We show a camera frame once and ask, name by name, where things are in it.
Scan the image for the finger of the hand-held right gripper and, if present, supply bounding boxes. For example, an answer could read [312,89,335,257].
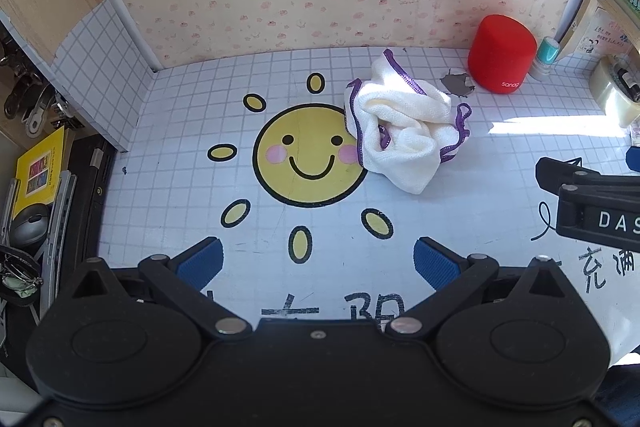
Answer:
[535,156,640,202]

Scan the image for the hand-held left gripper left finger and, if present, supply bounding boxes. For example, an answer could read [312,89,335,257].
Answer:
[70,237,256,341]

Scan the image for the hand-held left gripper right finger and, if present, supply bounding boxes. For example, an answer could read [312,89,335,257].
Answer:
[382,237,574,338]

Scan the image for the white towel with purple edge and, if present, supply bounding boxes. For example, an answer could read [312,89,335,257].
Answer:
[343,49,473,195]

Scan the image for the clear tape roll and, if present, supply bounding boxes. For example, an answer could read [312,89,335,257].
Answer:
[589,54,640,128]

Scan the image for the teal capped white stamp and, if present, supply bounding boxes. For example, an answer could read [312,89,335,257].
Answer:
[529,36,562,81]

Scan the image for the black flat device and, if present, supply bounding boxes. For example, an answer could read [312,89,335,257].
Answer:
[67,134,117,258]

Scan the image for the cartoon paper note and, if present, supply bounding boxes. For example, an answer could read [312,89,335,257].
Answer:
[575,9,632,55]

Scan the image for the red cylindrical speaker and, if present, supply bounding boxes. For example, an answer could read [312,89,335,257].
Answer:
[467,14,538,96]

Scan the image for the grey computer mouse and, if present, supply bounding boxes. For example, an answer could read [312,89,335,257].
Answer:
[10,203,51,249]

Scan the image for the yellow book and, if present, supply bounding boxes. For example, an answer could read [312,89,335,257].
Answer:
[11,127,66,218]

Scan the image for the pile of metal clips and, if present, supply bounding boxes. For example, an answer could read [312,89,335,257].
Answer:
[0,27,76,138]

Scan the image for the black frame eyeglasses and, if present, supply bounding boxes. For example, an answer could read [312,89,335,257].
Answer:
[0,244,43,308]

